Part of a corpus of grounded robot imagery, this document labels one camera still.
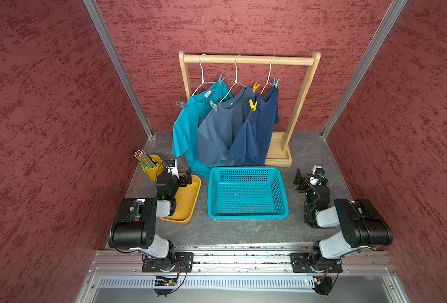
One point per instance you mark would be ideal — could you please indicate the aluminium rail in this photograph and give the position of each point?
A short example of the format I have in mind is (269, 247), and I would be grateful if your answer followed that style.
(238, 267)

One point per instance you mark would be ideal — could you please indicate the teal clothespin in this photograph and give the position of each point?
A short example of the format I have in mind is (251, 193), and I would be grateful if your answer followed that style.
(275, 83)

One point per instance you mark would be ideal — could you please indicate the corner aluminium profile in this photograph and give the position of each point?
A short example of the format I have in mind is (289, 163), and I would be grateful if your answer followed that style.
(383, 30)
(108, 43)

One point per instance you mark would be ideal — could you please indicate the grey-blue t-shirt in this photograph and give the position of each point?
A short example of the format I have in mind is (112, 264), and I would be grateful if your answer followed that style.
(218, 131)

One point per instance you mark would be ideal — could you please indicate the yellow pencil cup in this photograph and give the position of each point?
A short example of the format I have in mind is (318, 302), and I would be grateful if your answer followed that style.
(155, 169)

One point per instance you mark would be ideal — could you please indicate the wooden clothes rack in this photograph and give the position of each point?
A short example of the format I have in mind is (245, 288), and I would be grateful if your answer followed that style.
(279, 154)

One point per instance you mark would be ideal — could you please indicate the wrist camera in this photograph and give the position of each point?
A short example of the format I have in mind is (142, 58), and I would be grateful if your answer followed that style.
(318, 177)
(172, 167)

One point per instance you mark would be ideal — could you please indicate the yellow clothespin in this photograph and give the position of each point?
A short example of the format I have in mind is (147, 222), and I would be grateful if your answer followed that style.
(255, 87)
(253, 105)

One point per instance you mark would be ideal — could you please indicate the coloured pencils bunch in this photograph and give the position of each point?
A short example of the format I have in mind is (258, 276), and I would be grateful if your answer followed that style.
(146, 160)

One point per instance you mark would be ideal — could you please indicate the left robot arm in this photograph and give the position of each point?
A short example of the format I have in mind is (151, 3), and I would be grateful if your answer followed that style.
(133, 228)

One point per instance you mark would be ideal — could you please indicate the navy blue t-shirt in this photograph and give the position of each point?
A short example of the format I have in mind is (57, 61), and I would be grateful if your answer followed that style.
(252, 143)

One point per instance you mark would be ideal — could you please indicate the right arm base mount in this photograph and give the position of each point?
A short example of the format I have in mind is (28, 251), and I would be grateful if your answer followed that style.
(305, 263)

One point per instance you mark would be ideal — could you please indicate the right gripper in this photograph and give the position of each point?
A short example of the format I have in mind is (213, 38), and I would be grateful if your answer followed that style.
(304, 181)

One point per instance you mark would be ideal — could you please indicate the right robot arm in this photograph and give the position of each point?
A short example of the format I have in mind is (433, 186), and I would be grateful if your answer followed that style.
(360, 225)

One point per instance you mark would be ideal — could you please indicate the teal t-shirt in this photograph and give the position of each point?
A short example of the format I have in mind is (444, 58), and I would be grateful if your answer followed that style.
(186, 125)

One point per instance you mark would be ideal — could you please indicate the yellow tray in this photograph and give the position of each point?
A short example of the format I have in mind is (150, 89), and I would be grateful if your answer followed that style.
(186, 200)

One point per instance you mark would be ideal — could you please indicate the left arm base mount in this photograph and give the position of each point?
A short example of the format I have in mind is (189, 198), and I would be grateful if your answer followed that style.
(179, 262)

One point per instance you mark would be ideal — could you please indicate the grey clothespin on grey-blue shirt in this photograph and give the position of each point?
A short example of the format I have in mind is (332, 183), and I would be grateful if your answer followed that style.
(213, 105)

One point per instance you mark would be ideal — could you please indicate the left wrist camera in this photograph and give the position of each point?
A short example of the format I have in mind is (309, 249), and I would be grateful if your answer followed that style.
(172, 167)

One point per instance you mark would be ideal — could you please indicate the grey clothespin on teal shoulder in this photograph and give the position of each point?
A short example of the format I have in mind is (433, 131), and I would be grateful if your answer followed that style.
(182, 105)

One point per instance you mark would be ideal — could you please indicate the teal plastic basket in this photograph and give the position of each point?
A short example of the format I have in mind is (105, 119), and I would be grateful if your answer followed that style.
(246, 193)

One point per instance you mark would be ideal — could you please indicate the white wire hanger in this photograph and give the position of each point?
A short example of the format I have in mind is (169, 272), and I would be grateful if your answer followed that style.
(269, 74)
(235, 80)
(205, 84)

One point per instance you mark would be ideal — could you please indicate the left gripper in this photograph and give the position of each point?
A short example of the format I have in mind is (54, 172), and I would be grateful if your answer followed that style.
(182, 178)

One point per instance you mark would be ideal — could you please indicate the left corner aluminium profile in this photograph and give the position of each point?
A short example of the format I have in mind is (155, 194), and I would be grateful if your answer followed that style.
(108, 43)

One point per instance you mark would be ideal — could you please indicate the teal-grey clothespin top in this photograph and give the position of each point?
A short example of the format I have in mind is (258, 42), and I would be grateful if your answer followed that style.
(221, 79)

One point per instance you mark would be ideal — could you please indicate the right corner aluminium profile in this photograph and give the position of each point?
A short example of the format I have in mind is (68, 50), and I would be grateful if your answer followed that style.
(383, 30)

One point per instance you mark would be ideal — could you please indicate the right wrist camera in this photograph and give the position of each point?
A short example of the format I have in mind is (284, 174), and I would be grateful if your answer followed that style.
(318, 177)

